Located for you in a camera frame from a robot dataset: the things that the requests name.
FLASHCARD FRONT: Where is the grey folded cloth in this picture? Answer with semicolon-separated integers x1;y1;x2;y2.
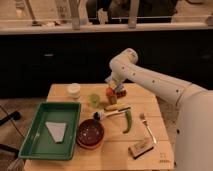
45;122;66;143

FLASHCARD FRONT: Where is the green plastic tray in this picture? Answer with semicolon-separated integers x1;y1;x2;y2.
19;102;81;160

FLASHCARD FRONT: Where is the white handled brush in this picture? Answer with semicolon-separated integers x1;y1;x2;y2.
93;107;129;121

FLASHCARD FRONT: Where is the green translucent cup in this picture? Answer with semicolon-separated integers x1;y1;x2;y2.
88;94;100;108

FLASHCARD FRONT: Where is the blue sponge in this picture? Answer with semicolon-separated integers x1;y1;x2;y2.
114;84;124;93

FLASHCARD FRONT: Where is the orange toy fruit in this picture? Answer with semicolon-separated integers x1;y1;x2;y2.
106;87;115;97

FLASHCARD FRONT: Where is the black stand leg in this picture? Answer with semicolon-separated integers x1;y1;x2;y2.
0;111;21;158

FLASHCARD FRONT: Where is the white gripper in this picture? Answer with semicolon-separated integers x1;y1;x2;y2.
105;72;125;104

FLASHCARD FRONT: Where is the wooden block brush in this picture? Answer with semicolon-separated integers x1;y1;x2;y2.
128;137;155;159

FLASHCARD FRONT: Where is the silver fork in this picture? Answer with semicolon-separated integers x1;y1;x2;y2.
139;113;157;144

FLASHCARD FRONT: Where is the green chili pepper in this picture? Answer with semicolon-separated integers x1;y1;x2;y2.
123;110;132;134

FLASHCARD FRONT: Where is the white paper cup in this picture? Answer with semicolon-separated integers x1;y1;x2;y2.
67;83;81;99

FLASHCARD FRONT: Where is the dark red bowl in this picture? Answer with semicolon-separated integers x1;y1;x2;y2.
77;119;105;149

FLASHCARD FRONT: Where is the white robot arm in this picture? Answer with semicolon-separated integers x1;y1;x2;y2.
107;48;213;171

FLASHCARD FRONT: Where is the dark brown toy piece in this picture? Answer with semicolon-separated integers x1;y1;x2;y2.
116;89;127;98

